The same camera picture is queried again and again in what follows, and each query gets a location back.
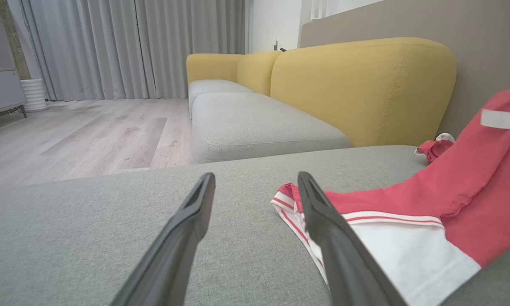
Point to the yellow sofa backrest with armrest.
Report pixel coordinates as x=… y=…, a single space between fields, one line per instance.
x=212 y=66

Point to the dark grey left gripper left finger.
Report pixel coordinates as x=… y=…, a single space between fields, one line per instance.
x=174 y=255

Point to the grey low cabinet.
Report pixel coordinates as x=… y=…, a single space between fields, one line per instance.
x=2 y=91

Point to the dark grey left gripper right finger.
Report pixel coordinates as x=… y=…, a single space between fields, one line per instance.
x=344 y=263

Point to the grey fabric sofa seat cushion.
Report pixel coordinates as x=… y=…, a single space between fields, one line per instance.
x=259 y=123
x=212 y=87

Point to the small yellow sofa backrest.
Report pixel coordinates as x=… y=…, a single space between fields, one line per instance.
x=257 y=72

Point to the large grey fabric sofa seat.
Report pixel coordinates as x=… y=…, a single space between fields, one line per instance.
x=89 y=221

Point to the large yellow sofa backrest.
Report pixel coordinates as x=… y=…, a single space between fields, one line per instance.
x=357 y=89

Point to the red and white garment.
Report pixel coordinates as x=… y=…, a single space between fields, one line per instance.
x=471 y=191

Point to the grey pleated curtain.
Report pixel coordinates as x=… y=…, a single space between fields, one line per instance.
x=131 y=46

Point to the white ribbed cylinder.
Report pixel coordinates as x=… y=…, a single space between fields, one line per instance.
x=35 y=94

